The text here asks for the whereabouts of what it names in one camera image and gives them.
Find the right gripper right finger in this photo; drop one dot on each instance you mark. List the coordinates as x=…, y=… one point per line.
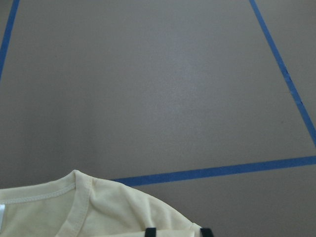
x=206, y=232

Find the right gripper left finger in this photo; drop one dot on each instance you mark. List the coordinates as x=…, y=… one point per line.
x=150, y=232

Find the cream long-sleeve printed shirt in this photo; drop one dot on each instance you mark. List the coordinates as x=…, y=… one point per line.
x=79, y=205

